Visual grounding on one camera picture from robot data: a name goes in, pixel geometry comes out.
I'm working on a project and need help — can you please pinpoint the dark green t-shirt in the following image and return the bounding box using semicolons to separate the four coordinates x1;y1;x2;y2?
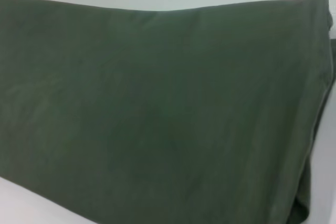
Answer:
0;0;336;224

